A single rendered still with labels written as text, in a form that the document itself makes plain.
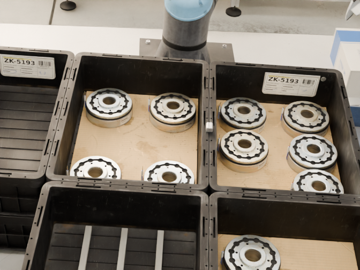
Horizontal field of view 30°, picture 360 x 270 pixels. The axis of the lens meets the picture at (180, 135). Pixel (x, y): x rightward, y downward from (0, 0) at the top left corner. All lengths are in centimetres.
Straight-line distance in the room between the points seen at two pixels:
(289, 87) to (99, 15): 195
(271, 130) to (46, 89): 53
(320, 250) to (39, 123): 66
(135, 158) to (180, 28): 41
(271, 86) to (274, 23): 188
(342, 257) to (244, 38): 91
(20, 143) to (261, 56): 80
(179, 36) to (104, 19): 169
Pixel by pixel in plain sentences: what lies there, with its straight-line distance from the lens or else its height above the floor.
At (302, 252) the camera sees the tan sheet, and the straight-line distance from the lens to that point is 129.
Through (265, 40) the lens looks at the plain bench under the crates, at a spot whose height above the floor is 70.
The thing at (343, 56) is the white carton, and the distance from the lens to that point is 188.
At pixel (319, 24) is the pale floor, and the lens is 348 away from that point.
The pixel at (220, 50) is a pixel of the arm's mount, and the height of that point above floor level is 74.
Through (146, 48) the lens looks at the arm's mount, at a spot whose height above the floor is 75.
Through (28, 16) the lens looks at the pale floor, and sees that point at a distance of 339.
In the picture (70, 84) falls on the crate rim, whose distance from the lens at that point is 144.
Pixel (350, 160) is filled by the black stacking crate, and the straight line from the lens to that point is 139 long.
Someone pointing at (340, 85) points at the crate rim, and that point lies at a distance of 152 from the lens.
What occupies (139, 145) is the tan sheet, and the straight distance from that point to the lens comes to 144.
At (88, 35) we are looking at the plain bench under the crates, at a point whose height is 70.
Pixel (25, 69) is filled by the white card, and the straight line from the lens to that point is 158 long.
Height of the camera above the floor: 182
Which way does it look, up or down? 42 degrees down
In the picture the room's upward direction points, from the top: 5 degrees clockwise
